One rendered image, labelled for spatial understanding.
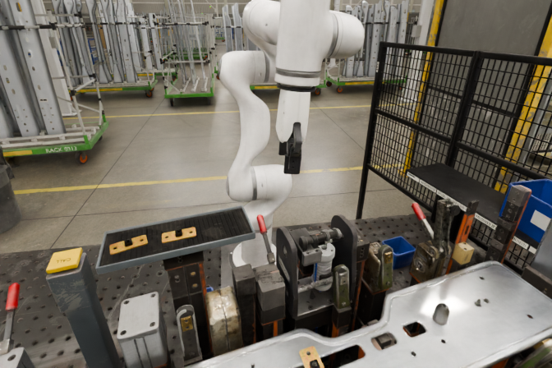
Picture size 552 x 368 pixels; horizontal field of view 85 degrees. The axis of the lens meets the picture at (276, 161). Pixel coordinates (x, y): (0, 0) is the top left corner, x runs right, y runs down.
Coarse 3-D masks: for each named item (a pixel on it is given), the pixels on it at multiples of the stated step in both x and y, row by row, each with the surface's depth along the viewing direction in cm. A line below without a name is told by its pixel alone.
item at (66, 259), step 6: (60, 252) 72; (66, 252) 72; (72, 252) 72; (78, 252) 72; (54, 258) 70; (60, 258) 70; (66, 258) 70; (72, 258) 70; (78, 258) 71; (48, 264) 69; (54, 264) 69; (60, 264) 69; (66, 264) 69; (72, 264) 69; (48, 270) 67; (54, 270) 68; (60, 270) 68
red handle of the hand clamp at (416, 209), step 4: (412, 204) 94; (416, 204) 93; (412, 208) 94; (416, 208) 93; (420, 208) 93; (416, 212) 92; (420, 212) 92; (416, 216) 92; (420, 216) 91; (424, 216) 91; (420, 220) 92; (424, 220) 91; (424, 224) 90; (428, 224) 90; (424, 228) 91; (428, 228) 90; (428, 232) 89; (432, 232) 89; (428, 236) 90; (432, 236) 88; (432, 240) 88; (440, 248) 87; (440, 252) 86
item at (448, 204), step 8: (440, 200) 83; (448, 200) 83; (440, 208) 82; (448, 208) 81; (456, 208) 79; (440, 216) 83; (448, 216) 84; (440, 224) 83; (448, 224) 84; (440, 232) 84; (448, 232) 85; (440, 240) 85
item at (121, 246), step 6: (126, 240) 74; (132, 240) 76; (138, 240) 76; (144, 240) 76; (114, 246) 74; (120, 246) 74; (126, 246) 74; (132, 246) 74; (138, 246) 74; (114, 252) 72
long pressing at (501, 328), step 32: (416, 288) 82; (448, 288) 82; (480, 288) 82; (512, 288) 82; (384, 320) 73; (416, 320) 74; (448, 320) 74; (480, 320) 74; (512, 320) 74; (544, 320) 74; (256, 352) 66; (288, 352) 66; (320, 352) 66; (384, 352) 66; (416, 352) 66; (448, 352) 66; (480, 352) 66; (512, 352) 67
